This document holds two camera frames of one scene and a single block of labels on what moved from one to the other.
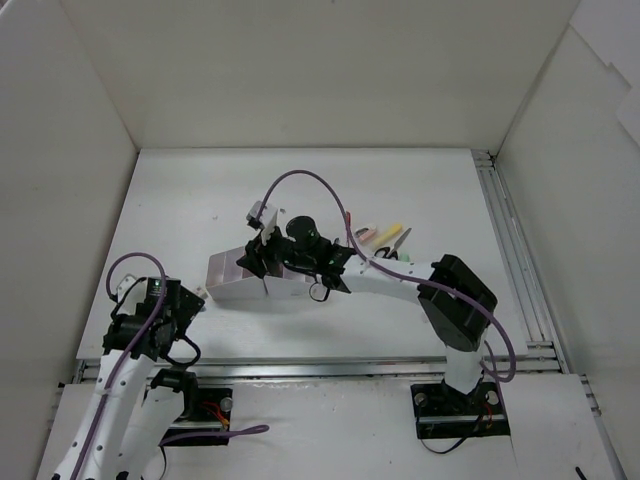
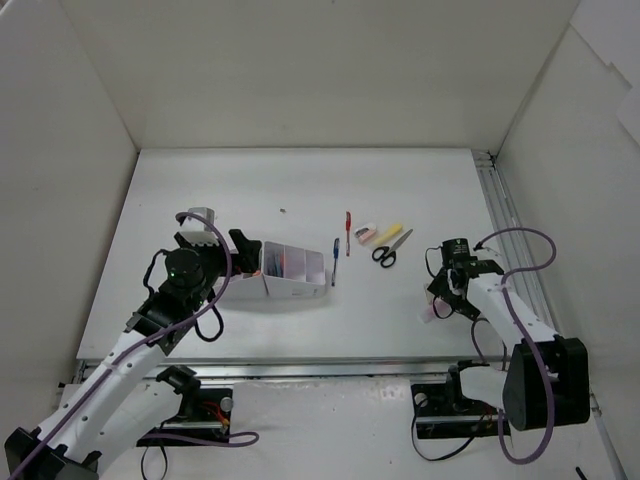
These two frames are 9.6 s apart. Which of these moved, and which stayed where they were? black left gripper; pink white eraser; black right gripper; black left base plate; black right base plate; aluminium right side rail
Moved: black right gripper; black left gripper
Stayed: pink white eraser; black right base plate; aluminium right side rail; black left base plate
